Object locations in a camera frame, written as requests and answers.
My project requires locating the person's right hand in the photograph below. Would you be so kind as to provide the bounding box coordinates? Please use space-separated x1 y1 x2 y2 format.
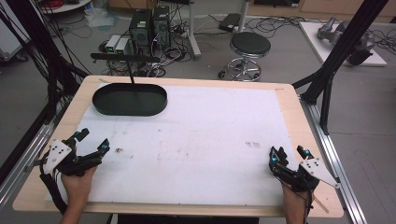
280 181 313 214

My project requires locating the black round stool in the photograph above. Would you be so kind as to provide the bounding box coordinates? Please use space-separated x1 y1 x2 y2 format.
218 31 272 83

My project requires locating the clear plastic bag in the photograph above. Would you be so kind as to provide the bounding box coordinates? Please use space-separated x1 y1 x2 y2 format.
84 7 120 30

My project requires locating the black frame post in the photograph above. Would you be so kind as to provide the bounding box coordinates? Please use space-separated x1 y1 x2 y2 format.
5 0 90 126
291 0 390 136

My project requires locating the black sleeved gripper cable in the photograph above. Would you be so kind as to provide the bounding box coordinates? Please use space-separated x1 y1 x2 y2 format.
38 155 69 217

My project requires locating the round white table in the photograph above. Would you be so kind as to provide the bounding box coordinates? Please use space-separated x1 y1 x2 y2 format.
39 0 93 15

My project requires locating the person's left hand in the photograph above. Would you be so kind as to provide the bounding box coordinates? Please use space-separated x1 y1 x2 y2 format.
60 165 98 209

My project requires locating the black oval tray stand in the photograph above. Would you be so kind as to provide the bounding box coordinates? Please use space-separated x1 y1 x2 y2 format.
90 52 168 118

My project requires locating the small white box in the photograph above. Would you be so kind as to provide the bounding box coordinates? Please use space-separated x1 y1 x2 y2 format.
105 34 121 54
114 37 131 56

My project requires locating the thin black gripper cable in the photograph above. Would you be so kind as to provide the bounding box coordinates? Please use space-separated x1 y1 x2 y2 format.
304 177 314 224

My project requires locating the white desk leg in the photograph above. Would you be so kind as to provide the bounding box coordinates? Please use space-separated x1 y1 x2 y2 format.
186 0 203 61
236 0 251 34

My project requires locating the black computer tower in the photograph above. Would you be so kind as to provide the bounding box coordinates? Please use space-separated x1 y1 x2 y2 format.
151 5 172 50
128 8 154 58

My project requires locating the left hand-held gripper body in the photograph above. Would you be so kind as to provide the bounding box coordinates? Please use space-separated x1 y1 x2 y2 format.
42 136 104 178

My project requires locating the aluminium rail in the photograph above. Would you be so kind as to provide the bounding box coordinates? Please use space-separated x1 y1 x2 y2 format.
299 94 369 224
0 119 62 208

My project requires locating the white panel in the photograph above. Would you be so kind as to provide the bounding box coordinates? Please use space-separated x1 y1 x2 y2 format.
0 8 31 63

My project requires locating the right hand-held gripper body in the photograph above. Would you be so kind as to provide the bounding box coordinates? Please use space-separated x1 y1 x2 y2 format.
269 157 341 193

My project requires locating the flat black box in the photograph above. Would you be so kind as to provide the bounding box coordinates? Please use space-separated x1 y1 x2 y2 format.
218 12 243 33

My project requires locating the grey robot device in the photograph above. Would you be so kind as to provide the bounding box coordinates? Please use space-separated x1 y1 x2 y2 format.
317 16 377 66

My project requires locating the white table mat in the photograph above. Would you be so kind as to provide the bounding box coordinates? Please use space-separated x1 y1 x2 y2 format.
46 81 301 209

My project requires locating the white floor board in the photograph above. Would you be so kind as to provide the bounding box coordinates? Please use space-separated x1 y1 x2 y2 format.
298 21 389 68

